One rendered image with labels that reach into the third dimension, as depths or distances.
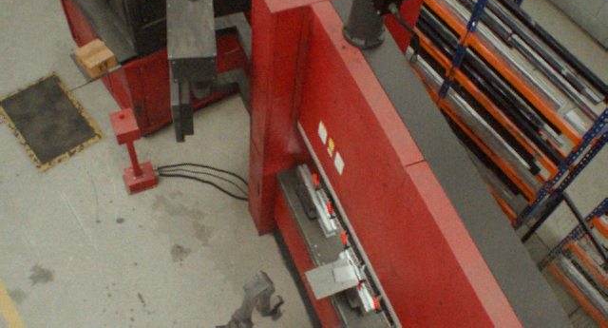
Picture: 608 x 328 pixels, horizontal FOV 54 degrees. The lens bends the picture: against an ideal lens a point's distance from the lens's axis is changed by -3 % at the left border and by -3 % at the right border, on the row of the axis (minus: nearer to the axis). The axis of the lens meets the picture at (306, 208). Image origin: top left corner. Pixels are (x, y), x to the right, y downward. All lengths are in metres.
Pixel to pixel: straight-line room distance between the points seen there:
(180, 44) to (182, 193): 1.97
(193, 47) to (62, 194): 2.29
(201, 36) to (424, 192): 1.50
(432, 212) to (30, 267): 3.34
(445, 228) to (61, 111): 3.98
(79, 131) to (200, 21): 2.35
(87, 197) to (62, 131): 0.69
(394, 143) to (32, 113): 3.81
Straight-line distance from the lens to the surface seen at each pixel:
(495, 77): 4.60
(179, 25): 3.34
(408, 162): 2.45
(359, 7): 2.66
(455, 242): 2.32
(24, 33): 6.34
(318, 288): 3.54
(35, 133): 5.52
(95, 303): 4.67
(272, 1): 2.94
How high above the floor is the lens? 4.27
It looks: 61 degrees down
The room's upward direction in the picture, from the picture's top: 11 degrees clockwise
